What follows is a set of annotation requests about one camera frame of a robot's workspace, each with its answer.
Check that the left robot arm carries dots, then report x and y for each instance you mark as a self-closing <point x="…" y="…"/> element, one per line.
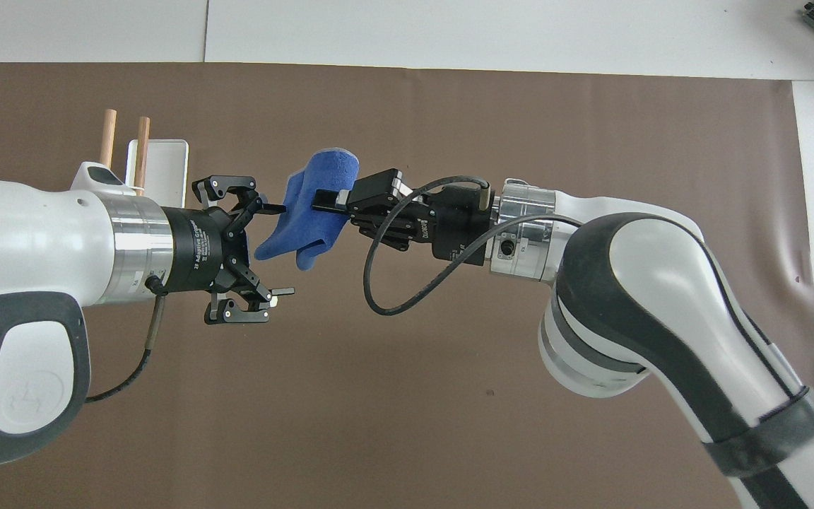
<point x="18" y="233"/>

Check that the white rack base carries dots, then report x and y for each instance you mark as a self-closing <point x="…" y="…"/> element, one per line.
<point x="167" y="170"/>

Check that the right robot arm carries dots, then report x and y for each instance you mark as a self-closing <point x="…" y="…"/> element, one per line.
<point x="661" y="297"/>

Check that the blue towel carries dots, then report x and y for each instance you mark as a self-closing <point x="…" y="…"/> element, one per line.
<point x="315" y="205"/>

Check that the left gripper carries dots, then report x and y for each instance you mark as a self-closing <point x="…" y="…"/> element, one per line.
<point x="198" y="247"/>

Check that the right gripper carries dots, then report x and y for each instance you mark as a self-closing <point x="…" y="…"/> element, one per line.
<point x="460" y="226"/>

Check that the wooden rod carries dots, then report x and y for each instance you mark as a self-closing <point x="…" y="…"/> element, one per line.
<point x="108" y="138"/>
<point x="141" y="152"/>

